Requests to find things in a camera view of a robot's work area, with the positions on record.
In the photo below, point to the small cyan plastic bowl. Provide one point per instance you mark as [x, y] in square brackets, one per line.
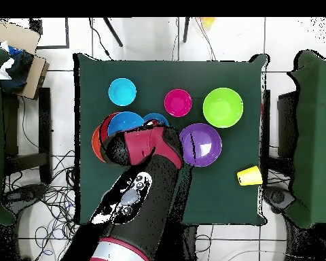
[122, 91]

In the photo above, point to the pink plastic bowl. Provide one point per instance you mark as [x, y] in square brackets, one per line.
[178, 103]

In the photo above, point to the yellow plastic cup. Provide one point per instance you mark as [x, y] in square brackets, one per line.
[250, 175]

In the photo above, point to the orange plastic bowl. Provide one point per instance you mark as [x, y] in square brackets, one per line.
[96, 147]
[104, 128]

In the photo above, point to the small dark blue bowl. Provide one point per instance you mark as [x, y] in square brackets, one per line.
[156, 117]

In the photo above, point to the black tripod leg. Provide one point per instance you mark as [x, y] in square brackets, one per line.
[186, 30]
[113, 32]

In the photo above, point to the dark green tablecloth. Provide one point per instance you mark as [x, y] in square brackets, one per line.
[152, 73]

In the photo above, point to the blue and white cloth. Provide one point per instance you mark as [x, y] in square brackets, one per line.
[19, 68]

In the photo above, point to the black bench frame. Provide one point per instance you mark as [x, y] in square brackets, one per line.
[287, 125]
[44, 130]

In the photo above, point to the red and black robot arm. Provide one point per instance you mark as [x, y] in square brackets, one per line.
[144, 174]

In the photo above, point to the cardboard box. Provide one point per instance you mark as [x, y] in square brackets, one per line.
[13, 35]

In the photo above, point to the small yellow object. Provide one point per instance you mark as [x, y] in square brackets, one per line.
[208, 22]

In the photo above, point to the large blue plastic bowl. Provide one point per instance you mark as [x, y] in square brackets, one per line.
[125, 122]

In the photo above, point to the large green plastic bowl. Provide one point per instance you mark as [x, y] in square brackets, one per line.
[223, 107]

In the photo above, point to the purple plastic bowl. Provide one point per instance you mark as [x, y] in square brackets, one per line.
[204, 144]

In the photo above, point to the black equipment base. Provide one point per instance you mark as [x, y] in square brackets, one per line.
[277, 197]
[24, 193]

